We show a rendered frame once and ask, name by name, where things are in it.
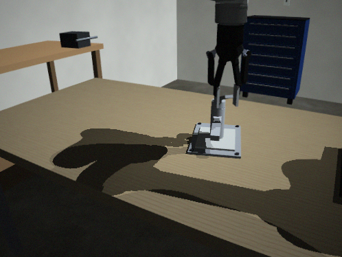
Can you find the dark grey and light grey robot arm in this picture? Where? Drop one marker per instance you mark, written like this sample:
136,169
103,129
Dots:
231,12

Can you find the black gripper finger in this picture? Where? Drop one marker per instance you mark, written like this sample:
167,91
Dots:
215,81
240,79

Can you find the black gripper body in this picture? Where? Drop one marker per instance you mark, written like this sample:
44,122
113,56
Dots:
229,37

